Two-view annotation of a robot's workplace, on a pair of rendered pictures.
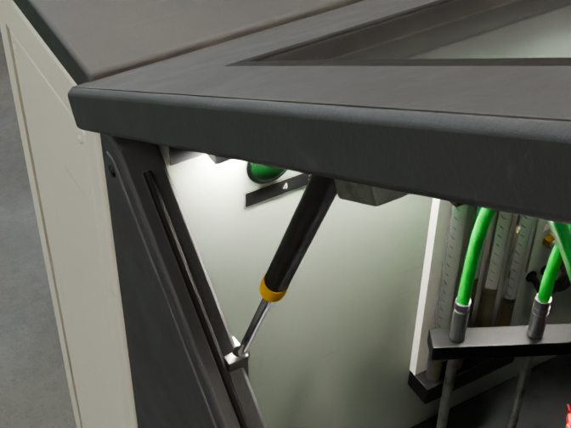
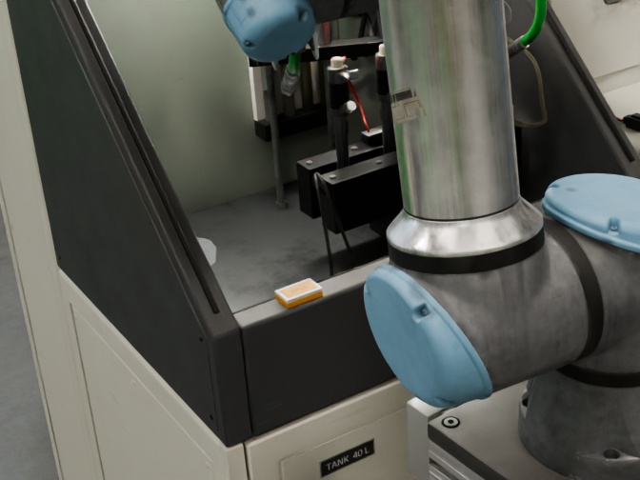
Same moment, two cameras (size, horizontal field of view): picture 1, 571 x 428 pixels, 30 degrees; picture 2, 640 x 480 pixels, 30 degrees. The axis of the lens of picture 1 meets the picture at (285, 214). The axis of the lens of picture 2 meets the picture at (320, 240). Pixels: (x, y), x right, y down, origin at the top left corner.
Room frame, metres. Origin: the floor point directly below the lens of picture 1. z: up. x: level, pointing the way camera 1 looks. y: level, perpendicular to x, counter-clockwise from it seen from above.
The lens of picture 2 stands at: (-0.92, -0.29, 1.69)
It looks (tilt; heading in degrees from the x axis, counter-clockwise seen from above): 28 degrees down; 1
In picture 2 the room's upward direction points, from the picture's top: 4 degrees counter-clockwise
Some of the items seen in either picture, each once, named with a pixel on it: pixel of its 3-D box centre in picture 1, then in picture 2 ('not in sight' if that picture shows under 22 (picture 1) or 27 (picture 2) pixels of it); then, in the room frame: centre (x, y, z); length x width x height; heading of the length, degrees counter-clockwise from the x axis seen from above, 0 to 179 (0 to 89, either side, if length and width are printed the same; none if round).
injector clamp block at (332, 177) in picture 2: not in sight; (412, 186); (0.70, -0.40, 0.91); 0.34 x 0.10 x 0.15; 121
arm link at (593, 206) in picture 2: not in sight; (609, 265); (-0.09, -0.50, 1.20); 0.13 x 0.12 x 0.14; 117
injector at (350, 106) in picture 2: not in sight; (345, 139); (0.63, -0.30, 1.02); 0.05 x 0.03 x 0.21; 31
